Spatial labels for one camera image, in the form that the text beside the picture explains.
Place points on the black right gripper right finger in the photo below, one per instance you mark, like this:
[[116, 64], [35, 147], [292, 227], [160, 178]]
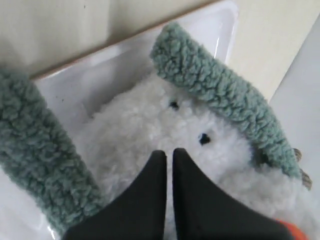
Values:
[[203, 211]]

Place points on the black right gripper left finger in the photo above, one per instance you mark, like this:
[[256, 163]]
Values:
[[137, 214]]

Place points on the white plush snowman toy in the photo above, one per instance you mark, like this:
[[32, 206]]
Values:
[[154, 115]]

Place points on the green fuzzy scarf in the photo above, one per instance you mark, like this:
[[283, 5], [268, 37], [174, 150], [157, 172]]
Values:
[[37, 154]]

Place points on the white plastic tray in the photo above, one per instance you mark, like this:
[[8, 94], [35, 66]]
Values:
[[77, 90]]

